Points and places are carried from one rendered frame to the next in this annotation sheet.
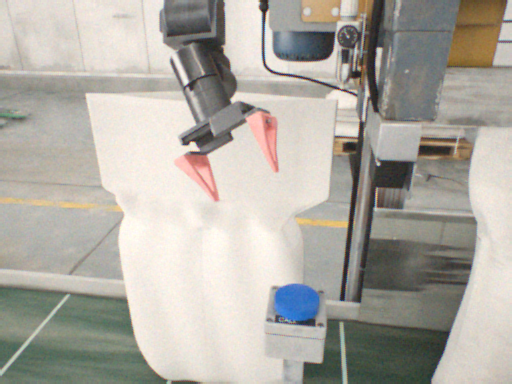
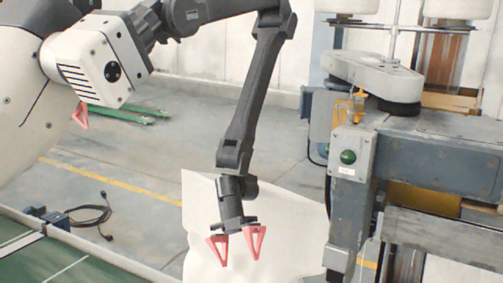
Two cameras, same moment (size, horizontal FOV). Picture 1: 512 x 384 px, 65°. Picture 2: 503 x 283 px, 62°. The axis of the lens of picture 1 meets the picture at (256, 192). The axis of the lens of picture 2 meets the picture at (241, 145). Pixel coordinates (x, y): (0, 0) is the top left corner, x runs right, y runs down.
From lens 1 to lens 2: 0.50 m
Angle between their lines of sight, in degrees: 20
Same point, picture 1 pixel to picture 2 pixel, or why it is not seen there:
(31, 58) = (185, 65)
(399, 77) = (335, 221)
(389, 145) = (328, 259)
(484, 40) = not seen: hidden behind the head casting
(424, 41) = (349, 205)
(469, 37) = not seen: hidden behind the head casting
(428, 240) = not seen: outside the picture
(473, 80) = (419, 220)
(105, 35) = (247, 53)
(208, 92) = (228, 205)
